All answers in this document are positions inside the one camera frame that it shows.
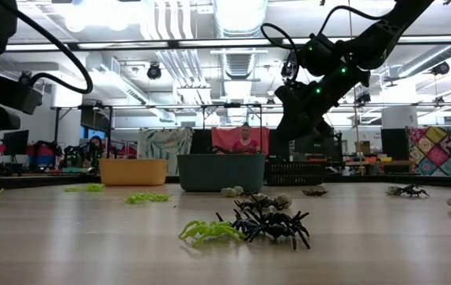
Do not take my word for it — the teal plastic bin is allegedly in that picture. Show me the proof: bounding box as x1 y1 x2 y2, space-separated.
176 153 267 193

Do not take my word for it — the cluttered wooden desk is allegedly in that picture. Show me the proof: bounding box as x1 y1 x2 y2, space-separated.
346 156 411 175

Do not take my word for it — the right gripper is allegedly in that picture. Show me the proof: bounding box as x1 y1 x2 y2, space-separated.
275 81 334 158

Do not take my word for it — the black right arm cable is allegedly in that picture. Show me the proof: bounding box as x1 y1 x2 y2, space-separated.
260 4 388 80

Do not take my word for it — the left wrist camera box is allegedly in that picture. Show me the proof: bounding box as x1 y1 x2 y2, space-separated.
0 73 44 116

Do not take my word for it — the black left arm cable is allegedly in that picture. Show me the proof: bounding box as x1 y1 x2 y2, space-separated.
0 0 95 96

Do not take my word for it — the black flat panel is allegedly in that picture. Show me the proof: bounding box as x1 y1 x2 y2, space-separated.
268 134 290 162
188 129 214 155

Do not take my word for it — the red cloth backdrop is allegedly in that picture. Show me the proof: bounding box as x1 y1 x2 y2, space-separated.
210 126 271 156

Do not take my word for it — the black slotted plastic basket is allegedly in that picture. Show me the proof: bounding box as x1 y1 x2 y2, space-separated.
263 160 328 187

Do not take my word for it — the colourful patchwork quilt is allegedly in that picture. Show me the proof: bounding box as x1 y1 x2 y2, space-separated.
406 124 451 177

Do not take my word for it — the red blue cart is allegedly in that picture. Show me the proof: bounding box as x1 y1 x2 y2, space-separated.
27 142 59 171

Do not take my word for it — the cardboard box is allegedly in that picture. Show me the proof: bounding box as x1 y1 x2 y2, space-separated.
354 140 372 155

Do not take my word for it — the silver ceiling air duct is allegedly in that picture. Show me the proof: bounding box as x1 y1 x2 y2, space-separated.
212 0 269 80

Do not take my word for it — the person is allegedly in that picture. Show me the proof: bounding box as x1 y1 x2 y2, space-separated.
85 135 107 172
231 121 261 155

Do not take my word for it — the orange plastic bin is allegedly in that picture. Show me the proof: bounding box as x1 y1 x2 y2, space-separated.
98 158 169 187

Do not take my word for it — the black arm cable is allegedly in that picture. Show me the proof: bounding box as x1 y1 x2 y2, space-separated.
0 0 95 96
260 4 388 80

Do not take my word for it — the white round column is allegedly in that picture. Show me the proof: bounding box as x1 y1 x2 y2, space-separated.
381 105 419 130

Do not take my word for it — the black monitor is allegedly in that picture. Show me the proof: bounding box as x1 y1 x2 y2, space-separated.
380 127 410 162
308 122 336 156
1 129 31 157

